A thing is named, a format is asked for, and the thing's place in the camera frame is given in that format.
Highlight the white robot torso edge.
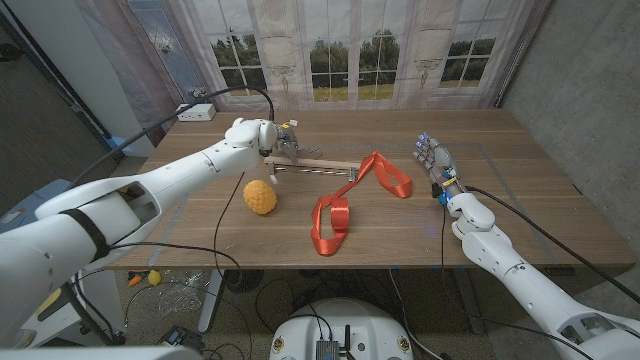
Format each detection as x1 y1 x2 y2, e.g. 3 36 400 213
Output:
0 346 204 360

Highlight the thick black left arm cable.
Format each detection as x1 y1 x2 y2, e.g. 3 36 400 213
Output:
69 84 276 190

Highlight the white power box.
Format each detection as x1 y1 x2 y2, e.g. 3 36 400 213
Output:
175 102 217 123

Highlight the clear plastic bag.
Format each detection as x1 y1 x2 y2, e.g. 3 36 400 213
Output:
157 269 211 316

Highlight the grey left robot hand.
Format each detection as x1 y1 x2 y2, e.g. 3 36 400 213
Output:
272 119 302 167

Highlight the white table leg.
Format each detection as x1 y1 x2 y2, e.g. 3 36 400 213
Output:
197 269 226 335

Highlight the dark table leg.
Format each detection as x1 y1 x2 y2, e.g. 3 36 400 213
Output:
452 267 486 335

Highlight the yellow toy pineapple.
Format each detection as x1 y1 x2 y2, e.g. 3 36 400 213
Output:
243 179 278 216

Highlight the blue plastic bin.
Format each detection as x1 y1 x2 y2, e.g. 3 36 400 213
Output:
0 178 74 234

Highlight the thin black left wrist cable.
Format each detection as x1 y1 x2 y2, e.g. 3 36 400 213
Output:
213 171 246 289

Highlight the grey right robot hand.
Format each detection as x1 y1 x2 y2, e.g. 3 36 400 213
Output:
412 132 467 199

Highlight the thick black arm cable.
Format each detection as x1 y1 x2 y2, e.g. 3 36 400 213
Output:
69 84 276 190
463 184 640 305

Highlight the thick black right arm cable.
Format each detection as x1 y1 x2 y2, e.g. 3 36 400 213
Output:
463 184 640 305

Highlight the wooden clip hanger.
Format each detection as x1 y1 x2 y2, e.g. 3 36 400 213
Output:
263 145 362 185

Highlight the black floor power adapter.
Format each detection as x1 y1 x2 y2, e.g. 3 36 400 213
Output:
159 324 206 354

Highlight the orange satin ribbon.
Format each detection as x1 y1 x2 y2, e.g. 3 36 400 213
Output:
310 151 414 257

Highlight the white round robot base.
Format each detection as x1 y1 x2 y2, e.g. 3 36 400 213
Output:
269 298 415 360

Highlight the black round floor fan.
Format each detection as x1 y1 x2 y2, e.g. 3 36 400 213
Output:
223 269 265 295

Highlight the printed window backdrop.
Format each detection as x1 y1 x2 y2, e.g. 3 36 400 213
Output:
74 0 551 112

